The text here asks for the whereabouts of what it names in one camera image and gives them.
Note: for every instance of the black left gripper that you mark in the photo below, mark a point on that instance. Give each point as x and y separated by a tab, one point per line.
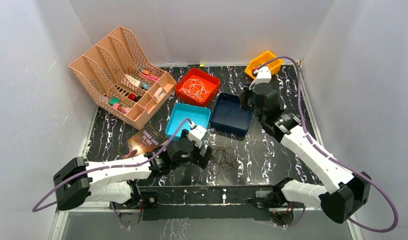
203	156

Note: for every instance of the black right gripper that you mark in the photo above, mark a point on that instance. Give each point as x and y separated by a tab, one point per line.
246	92

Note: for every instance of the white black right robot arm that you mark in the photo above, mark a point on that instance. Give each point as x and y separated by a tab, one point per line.
286	128

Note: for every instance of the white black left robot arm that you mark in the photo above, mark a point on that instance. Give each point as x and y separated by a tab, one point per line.
81	181

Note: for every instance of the yellow plastic bin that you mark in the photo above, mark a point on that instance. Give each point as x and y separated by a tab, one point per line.
274	66

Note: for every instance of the navy blue square tray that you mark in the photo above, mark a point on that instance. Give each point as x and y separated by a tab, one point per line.
228	117

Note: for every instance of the three days to see book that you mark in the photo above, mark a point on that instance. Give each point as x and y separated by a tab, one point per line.
145	140

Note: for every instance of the red square tray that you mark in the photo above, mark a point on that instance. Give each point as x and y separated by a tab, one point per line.
197	88

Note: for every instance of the red ball in organizer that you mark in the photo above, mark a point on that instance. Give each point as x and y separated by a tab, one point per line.
132	97

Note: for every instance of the pink marker in organizer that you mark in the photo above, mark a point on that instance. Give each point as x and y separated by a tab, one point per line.
148	74

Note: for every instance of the white box in organizer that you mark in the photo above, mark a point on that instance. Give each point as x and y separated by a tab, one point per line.
133	81

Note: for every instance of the green pink tape rolls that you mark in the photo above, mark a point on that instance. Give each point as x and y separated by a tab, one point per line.
118	105

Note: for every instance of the peach plastic file organizer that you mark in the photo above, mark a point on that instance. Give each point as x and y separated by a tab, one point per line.
101	71

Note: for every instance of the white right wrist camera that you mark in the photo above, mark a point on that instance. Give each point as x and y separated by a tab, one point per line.
263	76

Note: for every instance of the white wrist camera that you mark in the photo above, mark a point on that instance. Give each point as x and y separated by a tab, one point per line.
196	135
263	76

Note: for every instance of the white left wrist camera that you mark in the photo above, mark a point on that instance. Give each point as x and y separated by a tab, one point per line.
196	135

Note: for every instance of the aluminium frame rail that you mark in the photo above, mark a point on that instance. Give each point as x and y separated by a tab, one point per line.
339	203

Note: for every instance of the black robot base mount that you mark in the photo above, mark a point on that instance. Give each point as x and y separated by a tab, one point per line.
253	202

